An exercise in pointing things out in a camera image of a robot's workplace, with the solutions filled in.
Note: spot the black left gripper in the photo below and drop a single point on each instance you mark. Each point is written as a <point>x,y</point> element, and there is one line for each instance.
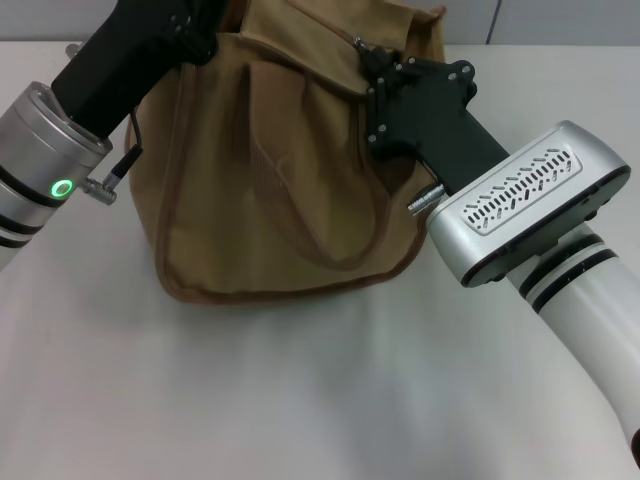
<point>120,65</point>

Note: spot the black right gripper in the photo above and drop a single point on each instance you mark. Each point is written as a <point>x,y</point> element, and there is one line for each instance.
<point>440,135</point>

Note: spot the silver metal zipper pull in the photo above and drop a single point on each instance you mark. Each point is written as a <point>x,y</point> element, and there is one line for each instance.
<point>358,42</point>

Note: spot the khaki canvas food bag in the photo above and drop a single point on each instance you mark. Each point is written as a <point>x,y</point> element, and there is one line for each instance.
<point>260,200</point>

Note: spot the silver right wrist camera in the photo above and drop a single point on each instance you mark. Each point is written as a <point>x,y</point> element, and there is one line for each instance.
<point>525,200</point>

